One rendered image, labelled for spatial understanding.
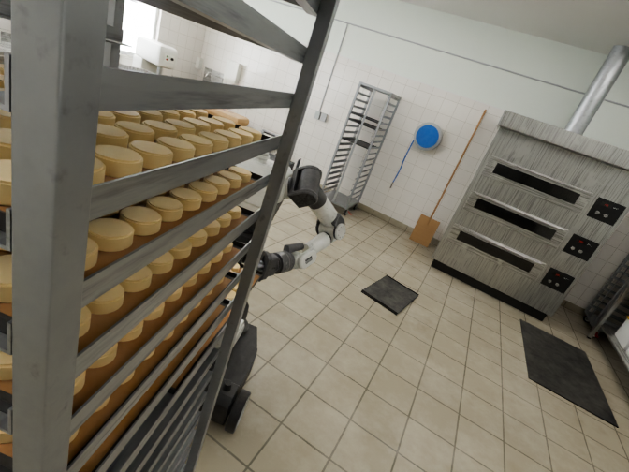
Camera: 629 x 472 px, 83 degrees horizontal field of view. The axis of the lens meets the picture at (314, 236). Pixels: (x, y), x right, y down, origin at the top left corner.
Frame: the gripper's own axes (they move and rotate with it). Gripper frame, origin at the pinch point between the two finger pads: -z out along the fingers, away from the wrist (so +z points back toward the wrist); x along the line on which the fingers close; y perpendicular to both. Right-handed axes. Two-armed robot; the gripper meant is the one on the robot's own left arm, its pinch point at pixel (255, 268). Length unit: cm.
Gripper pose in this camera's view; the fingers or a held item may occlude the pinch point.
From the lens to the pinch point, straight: 137.4
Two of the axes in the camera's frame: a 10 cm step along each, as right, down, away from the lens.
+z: 6.3, -1.0, 7.7
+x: 3.2, -8.7, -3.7
